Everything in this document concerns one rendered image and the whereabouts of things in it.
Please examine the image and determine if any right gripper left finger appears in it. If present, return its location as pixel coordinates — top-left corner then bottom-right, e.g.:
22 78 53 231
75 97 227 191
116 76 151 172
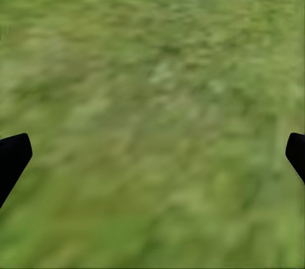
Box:
0 133 32 208

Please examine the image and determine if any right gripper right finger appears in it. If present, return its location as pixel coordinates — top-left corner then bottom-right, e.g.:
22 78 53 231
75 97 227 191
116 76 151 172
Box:
285 132 305 183

